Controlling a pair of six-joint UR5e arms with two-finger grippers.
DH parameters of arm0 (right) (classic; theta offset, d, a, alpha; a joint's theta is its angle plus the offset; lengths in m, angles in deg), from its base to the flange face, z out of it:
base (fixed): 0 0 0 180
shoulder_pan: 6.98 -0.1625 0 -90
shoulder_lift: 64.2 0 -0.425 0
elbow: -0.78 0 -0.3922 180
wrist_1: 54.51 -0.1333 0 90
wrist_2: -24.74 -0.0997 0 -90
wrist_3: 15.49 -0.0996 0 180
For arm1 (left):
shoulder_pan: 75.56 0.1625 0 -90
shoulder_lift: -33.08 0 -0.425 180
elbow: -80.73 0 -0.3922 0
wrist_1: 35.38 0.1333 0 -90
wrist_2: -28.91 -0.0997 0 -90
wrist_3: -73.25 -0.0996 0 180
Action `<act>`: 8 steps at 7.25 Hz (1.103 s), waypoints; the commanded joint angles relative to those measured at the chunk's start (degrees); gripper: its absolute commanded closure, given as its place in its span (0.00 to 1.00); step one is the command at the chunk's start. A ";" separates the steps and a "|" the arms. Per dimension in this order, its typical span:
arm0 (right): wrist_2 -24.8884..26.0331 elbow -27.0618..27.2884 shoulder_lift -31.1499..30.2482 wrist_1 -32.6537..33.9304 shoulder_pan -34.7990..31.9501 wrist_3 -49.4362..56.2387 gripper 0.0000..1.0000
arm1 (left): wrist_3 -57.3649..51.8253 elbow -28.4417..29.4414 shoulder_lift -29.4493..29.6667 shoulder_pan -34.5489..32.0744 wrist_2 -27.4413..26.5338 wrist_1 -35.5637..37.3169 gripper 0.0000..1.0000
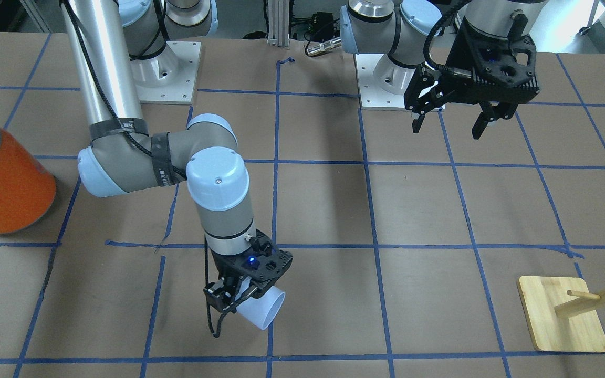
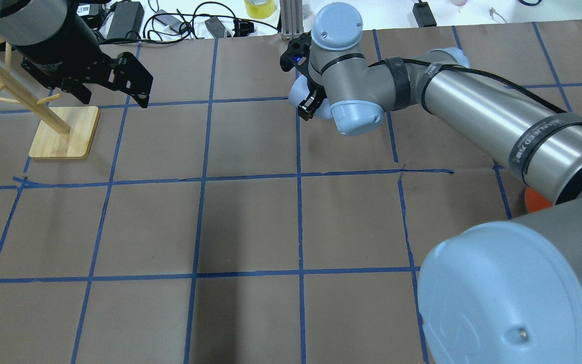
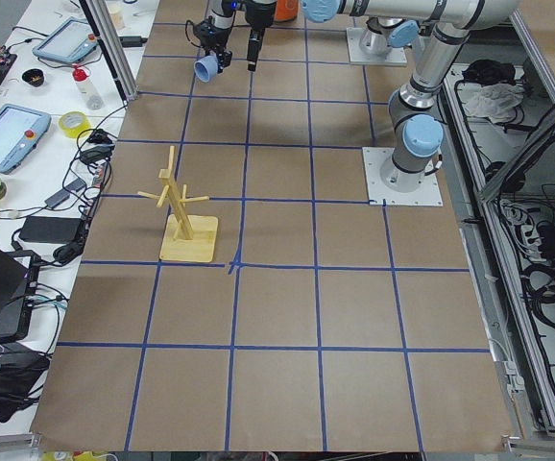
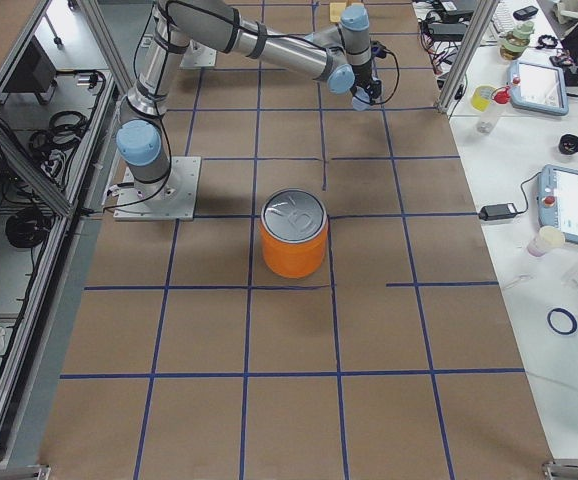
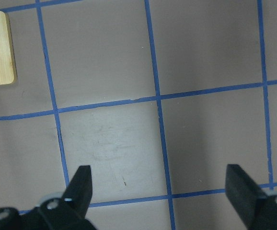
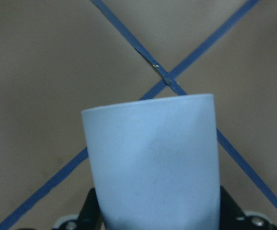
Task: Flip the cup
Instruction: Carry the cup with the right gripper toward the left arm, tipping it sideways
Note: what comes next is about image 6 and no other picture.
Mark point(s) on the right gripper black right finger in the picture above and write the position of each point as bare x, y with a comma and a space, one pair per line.
231, 215

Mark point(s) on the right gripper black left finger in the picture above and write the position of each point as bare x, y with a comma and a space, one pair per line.
90, 216

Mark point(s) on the light blue plastic cup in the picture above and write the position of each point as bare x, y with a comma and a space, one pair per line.
155, 163

